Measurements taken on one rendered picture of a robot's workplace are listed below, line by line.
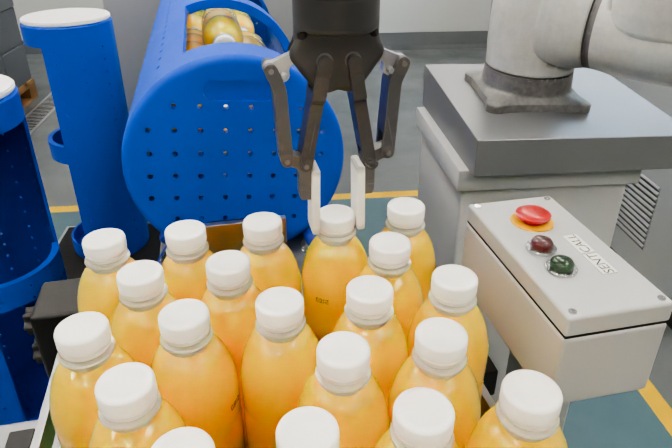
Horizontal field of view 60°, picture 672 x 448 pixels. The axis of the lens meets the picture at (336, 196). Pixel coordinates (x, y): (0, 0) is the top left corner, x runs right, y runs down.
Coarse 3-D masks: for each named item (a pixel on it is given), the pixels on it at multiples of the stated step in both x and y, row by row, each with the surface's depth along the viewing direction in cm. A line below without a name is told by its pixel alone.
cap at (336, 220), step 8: (320, 208) 60; (328, 208) 60; (336, 208) 60; (344, 208) 60; (320, 216) 59; (328, 216) 59; (336, 216) 59; (344, 216) 59; (352, 216) 59; (320, 224) 59; (328, 224) 58; (336, 224) 58; (344, 224) 58; (352, 224) 59; (320, 232) 59; (328, 232) 58; (336, 232) 58; (344, 232) 59
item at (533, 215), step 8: (520, 208) 61; (528, 208) 61; (536, 208) 61; (544, 208) 61; (520, 216) 60; (528, 216) 60; (536, 216) 60; (544, 216) 60; (528, 224) 60; (536, 224) 60
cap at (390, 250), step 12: (372, 240) 55; (384, 240) 55; (396, 240) 55; (408, 240) 55; (372, 252) 54; (384, 252) 53; (396, 252) 53; (408, 252) 54; (384, 264) 54; (396, 264) 54
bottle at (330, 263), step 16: (320, 240) 60; (336, 240) 59; (352, 240) 60; (320, 256) 59; (336, 256) 59; (352, 256) 59; (304, 272) 61; (320, 272) 59; (336, 272) 59; (352, 272) 59; (304, 288) 62; (320, 288) 60; (336, 288) 59; (304, 304) 63; (320, 304) 61; (336, 304) 60; (320, 320) 62; (336, 320) 61; (320, 336) 63
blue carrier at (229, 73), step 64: (192, 0) 106; (256, 0) 149; (192, 64) 69; (256, 64) 70; (128, 128) 71; (192, 128) 72; (256, 128) 74; (320, 128) 76; (192, 192) 76; (256, 192) 78; (320, 192) 80
